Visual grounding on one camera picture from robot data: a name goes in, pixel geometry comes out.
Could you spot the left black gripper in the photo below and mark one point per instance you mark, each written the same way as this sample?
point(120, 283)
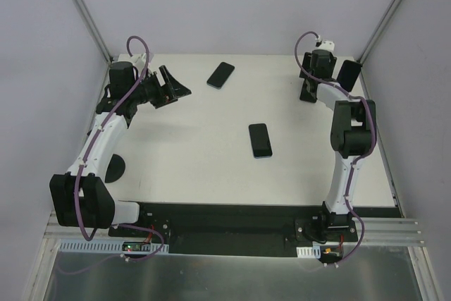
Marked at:
point(163, 89)

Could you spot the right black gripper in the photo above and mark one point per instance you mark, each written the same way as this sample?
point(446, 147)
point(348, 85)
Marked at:
point(308, 90)

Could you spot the black phone stand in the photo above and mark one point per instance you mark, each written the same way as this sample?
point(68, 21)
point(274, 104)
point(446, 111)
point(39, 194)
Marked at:
point(115, 169)

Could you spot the blue-edged black phone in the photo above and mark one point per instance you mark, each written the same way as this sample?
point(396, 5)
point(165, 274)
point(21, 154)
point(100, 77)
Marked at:
point(260, 141)
point(219, 77)

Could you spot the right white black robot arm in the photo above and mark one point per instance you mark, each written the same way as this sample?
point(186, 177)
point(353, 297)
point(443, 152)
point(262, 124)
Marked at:
point(352, 137)

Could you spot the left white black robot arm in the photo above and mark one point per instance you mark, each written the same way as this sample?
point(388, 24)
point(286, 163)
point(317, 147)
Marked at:
point(80, 196)

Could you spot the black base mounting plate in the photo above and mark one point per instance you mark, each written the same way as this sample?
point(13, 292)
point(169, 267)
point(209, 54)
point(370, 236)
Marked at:
point(235, 230)

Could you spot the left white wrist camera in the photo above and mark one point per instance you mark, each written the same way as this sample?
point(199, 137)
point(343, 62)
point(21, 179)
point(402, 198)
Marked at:
point(139, 58)

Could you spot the right aluminium frame post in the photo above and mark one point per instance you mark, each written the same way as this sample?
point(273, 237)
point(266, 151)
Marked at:
point(380, 28)

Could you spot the aluminium frame post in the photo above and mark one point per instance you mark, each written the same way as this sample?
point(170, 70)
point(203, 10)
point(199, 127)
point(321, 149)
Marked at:
point(93, 30)
point(380, 28)

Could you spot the left aluminium frame post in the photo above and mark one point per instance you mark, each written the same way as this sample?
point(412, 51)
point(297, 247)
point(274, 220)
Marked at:
point(93, 30)

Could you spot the aluminium front rail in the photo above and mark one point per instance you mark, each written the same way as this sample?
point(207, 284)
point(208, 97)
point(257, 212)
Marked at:
point(392, 232)

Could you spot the right white cable duct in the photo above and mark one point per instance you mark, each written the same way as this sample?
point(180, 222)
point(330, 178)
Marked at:
point(317, 251)

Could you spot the white cable duct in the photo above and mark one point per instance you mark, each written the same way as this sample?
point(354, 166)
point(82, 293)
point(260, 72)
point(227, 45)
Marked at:
point(112, 247)
point(317, 251)

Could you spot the left white cable duct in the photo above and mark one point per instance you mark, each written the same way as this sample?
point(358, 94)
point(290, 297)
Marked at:
point(112, 247)

